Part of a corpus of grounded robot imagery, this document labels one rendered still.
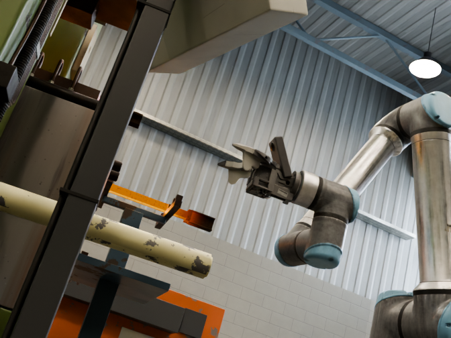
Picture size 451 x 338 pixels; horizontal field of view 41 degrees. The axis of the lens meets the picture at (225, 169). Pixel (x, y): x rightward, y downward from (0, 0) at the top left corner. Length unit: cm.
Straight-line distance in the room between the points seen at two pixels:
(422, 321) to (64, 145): 103
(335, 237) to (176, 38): 70
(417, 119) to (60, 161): 104
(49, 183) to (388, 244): 1037
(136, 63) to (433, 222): 110
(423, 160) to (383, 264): 953
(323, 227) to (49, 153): 68
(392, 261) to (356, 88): 333
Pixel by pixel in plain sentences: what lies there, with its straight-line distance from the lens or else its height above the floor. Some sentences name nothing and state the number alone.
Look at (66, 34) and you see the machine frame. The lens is 188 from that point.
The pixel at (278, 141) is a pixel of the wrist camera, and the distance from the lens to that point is 158.
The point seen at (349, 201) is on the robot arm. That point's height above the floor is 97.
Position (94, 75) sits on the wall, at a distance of 986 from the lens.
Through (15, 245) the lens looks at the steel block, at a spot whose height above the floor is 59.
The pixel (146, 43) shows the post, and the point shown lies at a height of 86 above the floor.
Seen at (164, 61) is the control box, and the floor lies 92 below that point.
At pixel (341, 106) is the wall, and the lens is 1163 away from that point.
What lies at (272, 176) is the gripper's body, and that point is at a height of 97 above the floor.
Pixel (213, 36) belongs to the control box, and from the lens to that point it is 98.
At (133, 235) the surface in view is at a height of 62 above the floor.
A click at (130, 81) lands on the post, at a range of 90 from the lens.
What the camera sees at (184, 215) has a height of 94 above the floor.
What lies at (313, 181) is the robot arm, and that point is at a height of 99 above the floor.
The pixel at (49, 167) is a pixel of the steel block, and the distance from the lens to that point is 131.
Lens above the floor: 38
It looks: 22 degrees up
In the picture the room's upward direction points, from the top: 17 degrees clockwise
